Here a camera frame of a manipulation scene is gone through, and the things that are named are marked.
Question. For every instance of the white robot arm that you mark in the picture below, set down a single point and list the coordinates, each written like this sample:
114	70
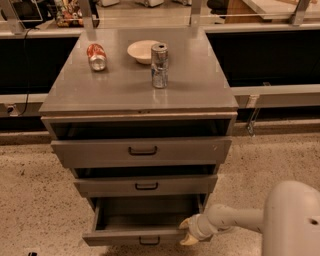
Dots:
289	222

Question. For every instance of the grey middle drawer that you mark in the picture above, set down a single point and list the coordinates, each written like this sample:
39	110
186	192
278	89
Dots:
146	186

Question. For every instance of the grey top drawer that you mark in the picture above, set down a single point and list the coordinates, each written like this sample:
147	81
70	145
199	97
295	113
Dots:
142	152

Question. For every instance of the metal bracket on rail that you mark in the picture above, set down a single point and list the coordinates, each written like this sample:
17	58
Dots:
251	104

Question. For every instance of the grey drawer cabinet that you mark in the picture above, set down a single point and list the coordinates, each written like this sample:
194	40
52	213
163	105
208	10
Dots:
121	103

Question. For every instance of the white bowl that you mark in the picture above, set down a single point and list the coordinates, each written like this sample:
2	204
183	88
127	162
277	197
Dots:
141	51

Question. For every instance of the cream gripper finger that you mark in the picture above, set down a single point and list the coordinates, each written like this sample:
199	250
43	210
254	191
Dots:
184	224
189	240

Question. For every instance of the silver upright can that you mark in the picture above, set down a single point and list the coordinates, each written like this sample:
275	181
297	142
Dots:
159	65

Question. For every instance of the grey bottom drawer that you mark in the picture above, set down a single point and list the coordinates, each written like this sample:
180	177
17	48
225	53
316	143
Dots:
142	220

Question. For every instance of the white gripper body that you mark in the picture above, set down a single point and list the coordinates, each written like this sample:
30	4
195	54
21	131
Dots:
197	228

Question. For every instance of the colourful snack packages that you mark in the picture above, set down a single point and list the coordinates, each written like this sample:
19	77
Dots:
68	13

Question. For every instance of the grey drawer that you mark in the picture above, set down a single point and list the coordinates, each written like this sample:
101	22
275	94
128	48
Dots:
142	152
142	220
146	186

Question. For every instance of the red soda can lying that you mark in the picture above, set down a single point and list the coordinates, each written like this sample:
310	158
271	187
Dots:
96	57

